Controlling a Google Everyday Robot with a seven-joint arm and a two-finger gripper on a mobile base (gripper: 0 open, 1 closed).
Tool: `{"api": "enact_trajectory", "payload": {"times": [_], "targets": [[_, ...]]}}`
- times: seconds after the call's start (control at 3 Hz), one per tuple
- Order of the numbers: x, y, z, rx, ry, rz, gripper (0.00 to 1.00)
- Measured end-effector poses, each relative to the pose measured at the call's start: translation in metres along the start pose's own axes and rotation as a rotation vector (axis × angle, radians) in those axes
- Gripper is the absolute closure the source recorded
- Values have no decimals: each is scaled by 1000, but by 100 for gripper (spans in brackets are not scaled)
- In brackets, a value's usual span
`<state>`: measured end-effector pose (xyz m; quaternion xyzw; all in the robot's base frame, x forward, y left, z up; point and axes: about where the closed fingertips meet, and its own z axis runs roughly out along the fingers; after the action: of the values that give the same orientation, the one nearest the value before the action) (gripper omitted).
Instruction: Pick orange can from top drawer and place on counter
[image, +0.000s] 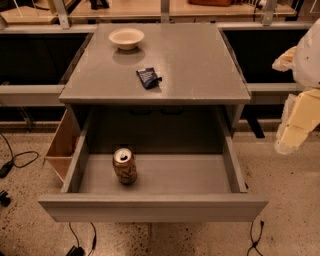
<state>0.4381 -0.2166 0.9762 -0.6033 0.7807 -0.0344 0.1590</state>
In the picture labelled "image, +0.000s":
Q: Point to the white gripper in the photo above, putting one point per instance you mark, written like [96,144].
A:
[308,60]

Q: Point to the orange soda can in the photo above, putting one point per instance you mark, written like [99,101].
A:
[124,166]

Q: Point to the grey cabinet with counter top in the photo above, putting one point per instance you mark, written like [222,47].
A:
[200,82]

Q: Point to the open grey top drawer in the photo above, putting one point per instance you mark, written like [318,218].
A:
[176,182]

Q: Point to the dark blue snack packet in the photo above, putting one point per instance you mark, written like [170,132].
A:
[148,78]

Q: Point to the white bowl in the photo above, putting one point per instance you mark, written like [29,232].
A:
[126,38]

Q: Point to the wooden table in background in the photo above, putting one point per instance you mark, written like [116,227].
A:
[43,11]

